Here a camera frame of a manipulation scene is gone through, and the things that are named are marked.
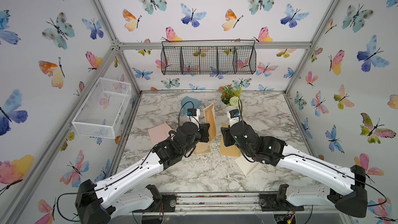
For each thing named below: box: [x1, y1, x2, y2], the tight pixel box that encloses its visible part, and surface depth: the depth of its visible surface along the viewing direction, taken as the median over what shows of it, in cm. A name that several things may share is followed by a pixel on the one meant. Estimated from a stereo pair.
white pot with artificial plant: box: [220, 84, 243, 110], surface depth 100 cm
